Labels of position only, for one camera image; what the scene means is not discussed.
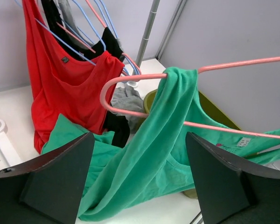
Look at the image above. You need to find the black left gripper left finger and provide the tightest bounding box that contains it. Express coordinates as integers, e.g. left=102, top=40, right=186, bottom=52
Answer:
left=0, top=133, right=95, bottom=224

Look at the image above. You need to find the grey tank top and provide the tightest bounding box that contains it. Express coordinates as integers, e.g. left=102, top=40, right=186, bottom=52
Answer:
left=58, top=0, right=143, bottom=133

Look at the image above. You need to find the green tank top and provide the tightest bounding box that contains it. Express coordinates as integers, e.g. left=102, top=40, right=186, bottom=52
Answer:
left=41, top=67, right=280, bottom=222

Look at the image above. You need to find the black tank top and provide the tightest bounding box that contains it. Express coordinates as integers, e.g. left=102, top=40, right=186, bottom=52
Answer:
left=51, top=28, right=130, bottom=148

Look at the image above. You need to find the red tank top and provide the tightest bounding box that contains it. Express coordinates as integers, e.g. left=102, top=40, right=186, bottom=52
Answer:
left=22, top=0, right=124, bottom=152

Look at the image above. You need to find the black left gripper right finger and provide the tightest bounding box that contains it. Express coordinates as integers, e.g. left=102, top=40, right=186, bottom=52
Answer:
left=185, top=132, right=280, bottom=224

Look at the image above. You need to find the olive green plastic basket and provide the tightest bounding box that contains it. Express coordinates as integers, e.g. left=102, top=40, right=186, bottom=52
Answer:
left=137, top=90, right=243, bottom=202

